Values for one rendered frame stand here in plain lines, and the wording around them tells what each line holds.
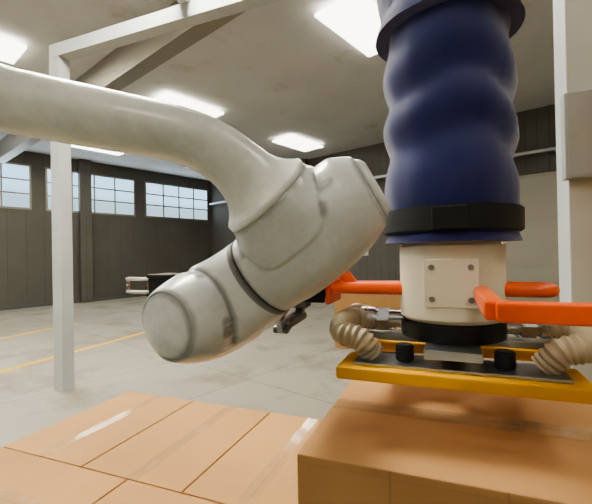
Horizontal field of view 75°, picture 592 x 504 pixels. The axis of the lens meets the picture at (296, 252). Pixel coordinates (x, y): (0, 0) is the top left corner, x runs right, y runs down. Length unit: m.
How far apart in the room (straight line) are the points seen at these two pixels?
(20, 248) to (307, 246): 11.56
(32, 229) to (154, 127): 11.58
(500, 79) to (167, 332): 0.60
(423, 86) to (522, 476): 0.55
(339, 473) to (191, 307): 0.32
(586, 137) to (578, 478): 1.27
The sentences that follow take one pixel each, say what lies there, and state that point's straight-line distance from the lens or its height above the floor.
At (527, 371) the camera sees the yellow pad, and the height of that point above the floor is 1.05.
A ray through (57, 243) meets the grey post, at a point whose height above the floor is 1.37.
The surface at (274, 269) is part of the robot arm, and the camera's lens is 0.38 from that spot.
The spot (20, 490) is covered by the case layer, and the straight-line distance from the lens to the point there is 1.56.
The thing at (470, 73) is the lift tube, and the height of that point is 1.49.
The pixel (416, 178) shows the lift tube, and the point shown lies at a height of 1.34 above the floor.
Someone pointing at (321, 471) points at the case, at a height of 0.93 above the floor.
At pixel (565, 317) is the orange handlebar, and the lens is 0.47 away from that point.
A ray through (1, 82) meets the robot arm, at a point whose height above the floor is 1.38.
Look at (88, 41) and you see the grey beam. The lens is 4.29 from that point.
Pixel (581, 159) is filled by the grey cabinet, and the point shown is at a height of 1.53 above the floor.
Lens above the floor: 1.22
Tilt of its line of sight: level
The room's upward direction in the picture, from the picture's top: 1 degrees counter-clockwise
